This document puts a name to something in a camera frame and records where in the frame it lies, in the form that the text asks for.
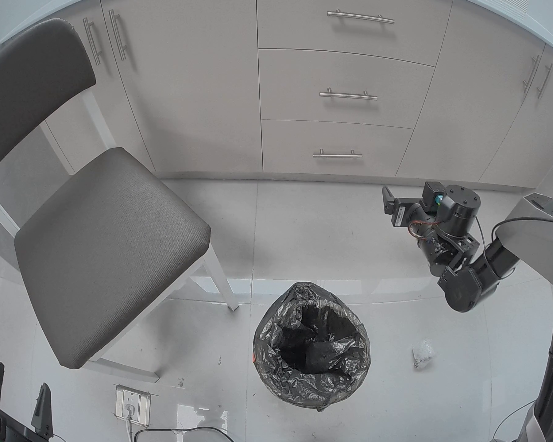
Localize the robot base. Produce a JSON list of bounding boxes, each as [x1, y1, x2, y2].
[[520, 403, 546, 442]]

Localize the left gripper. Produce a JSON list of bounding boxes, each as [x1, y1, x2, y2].
[[0, 362, 54, 442]]

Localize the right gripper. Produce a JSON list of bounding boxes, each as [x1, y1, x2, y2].
[[381, 185, 427, 229]]

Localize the dark grey white-framed chair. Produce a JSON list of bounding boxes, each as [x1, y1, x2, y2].
[[0, 18, 212, 382]]

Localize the beige cabinet with drawers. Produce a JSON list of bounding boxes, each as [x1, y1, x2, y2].
[[0, 0, 553, 193]]

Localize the black plastic bag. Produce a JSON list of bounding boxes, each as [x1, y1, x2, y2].
[[253, 282, 372, 412]]

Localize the crumpled clear plastic wrapper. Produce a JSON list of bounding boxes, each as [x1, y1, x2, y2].
[[412, 338, 436, 371]]

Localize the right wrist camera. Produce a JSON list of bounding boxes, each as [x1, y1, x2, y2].
[[422, 180, 446, 207]]

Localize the black cable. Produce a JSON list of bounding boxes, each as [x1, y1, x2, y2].
[[134, 425, 235, 442], [490, 218, 553, 247], [490, 400, 537, 442]]

